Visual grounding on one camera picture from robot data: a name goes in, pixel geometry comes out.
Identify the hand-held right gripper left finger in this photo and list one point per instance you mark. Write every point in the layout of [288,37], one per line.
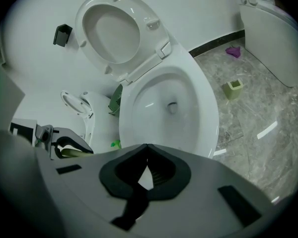
[89,177]

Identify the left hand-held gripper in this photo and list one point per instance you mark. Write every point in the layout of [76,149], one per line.
[43,135]

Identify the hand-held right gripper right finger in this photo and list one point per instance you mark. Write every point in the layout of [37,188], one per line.
[208,182]

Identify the pale green toilet brush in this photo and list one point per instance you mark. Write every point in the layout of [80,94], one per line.
[74,153]

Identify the white elongated toilet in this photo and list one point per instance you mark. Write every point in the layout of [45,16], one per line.
[203,108]

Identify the green small cup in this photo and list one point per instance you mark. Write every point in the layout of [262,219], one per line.
[231,92]

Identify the white smart toilet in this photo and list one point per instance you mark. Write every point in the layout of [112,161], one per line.
[263,46]

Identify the green cleaner bottle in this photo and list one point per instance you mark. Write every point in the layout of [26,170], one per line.
[116,144]

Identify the grey mesh waste bin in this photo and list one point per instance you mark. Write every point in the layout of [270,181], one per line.
[115,103]

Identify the purple crumpled object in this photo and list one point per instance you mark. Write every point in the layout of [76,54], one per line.
[233,51]

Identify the black wall-mounted holder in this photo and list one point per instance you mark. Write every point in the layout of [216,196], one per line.
[62,35]

